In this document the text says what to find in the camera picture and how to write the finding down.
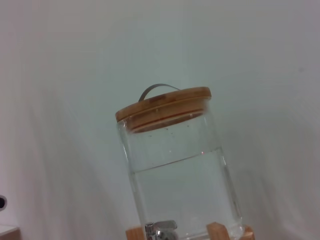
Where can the chrome faucet tap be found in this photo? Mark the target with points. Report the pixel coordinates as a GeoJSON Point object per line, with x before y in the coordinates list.
{"type": "Point", "coordinates": [162, 230]}

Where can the clear glass water dispenser jar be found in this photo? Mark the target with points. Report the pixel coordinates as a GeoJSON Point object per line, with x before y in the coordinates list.
{"type": "Point", "coordinates": [185, 180]}

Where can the wooden dispenser stand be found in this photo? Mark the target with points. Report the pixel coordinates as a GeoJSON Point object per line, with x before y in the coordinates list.
{"type": "Point", "coordinates": [215, 231]}

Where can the white desk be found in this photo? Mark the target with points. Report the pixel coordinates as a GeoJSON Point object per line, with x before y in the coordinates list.
{"type": "Point", "coordinates": [7, 231]}

